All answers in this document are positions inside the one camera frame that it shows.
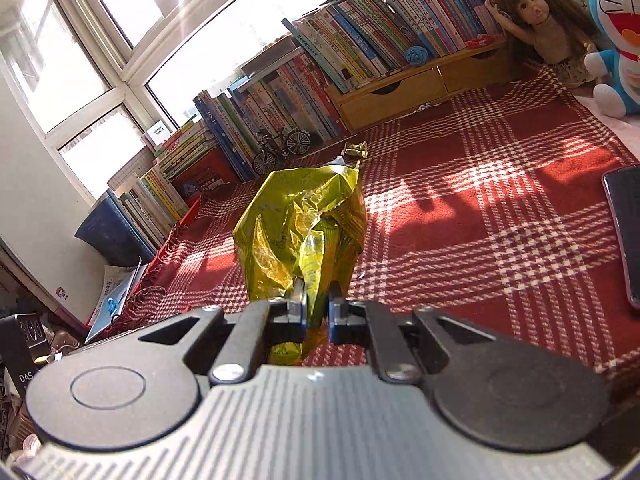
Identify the red printed box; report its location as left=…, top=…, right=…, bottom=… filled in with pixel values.
left=172, top=147, right=240, bottom=200

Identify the window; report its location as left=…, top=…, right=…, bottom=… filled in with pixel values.
left=0, top=0, right=396, bottom=201

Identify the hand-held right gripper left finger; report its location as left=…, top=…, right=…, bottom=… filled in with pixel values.
left=137, top=277, right=308, bottom=386

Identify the row of tall upright books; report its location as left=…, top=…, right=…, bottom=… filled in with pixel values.
left=192, top=52, right=346, bottom=183

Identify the miniature black bicycle model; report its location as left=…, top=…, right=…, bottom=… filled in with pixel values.
left=251, top=127, right=312, bottom=177

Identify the stack of flat-lying books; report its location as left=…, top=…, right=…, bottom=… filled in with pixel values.
left=150, top=115, right=221, bottom=181

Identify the red plaid blanket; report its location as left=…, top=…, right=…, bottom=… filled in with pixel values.
left=87, top=62, right=640, bottom=396

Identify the wooden shelf with drawers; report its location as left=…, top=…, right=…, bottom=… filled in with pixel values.
left=325, top=35, right=516, bottom=133

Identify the small white label card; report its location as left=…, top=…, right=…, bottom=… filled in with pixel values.
left=145, top=119, right=172, bottom=147

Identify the blue cat plush toy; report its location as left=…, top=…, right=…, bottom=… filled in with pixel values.
left=582, top=0, right=640, bottom=120

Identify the large gold foil wrapper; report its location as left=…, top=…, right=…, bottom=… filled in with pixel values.
left=232, top=157, right=368, bottom=366

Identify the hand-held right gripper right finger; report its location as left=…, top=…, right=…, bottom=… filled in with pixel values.
left=327, top=282, right=506, bottom=383

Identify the black smartphone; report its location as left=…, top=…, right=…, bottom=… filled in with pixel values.
left=601, top=162, right=640, bottom=311

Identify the row of leaning colourful books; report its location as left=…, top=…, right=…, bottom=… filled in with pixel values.
left=280, top=0, right=508, bottom=93

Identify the brown-haired doll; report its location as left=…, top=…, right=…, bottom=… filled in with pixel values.
left=484, top=0, right=598, bottom=88

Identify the white and blue booklet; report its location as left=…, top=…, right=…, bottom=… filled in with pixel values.
left=84, top=256, right=149, bottom=346

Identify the dark blue storage box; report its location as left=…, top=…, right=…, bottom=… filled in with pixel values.
left=74, top=194, right=157, bottom=267

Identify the row of pale-spined books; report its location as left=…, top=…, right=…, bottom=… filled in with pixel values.
left=107, top=164, right=190, bottom=261

